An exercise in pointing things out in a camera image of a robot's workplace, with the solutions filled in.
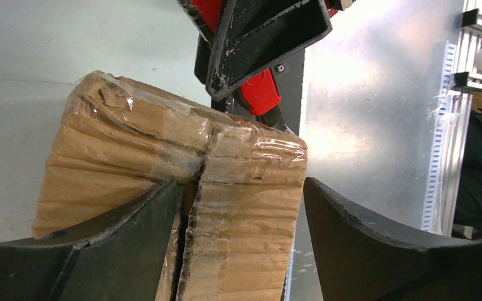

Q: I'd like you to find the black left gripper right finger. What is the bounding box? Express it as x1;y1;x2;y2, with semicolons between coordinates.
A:
304;177;482;300

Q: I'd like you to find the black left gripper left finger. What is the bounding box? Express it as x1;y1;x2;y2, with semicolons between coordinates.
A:
0;181;180;300

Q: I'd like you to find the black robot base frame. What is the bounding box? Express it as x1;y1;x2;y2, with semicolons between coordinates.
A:
224;50;325;301

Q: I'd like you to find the red black utility knife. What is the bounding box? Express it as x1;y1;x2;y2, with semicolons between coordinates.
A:
179;0;353;130

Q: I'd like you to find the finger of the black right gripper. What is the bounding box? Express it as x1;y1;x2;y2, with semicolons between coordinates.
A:
195;1;332;100

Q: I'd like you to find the brown cardboard express box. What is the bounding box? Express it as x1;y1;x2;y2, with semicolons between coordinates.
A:
31;71;308;300

